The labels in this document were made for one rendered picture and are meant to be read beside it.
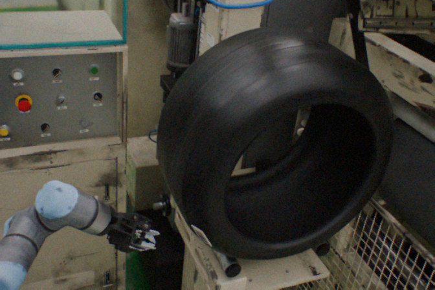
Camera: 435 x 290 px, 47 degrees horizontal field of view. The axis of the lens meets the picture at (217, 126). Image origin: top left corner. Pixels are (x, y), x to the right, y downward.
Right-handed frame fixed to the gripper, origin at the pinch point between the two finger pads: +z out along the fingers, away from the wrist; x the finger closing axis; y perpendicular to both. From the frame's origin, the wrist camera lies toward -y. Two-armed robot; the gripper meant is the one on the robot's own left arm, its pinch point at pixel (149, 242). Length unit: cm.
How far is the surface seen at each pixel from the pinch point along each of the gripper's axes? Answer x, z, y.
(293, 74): 36, -14, 41
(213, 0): 62, -14, 13
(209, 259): 1.3, 20.8, 4.8
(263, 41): 47, -14, 31
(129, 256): 10, 96, -97
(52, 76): 47, -12, -49
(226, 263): 0.2, 17.0, 13.2
